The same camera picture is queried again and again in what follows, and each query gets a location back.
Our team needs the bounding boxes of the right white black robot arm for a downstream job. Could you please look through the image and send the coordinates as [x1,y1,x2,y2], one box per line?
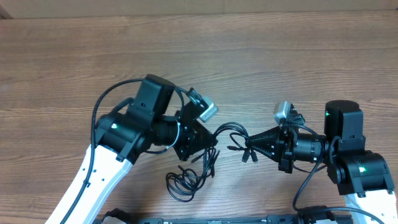
[245,100,397,223]

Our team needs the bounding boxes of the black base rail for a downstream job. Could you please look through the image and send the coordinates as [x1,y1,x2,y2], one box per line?
[99,205,354,224]

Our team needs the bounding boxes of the black usb cables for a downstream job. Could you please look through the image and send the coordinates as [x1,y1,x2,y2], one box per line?
[165,121,259,203]

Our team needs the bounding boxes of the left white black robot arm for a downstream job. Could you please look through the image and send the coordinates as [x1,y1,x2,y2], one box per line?
[47,74,218,223]

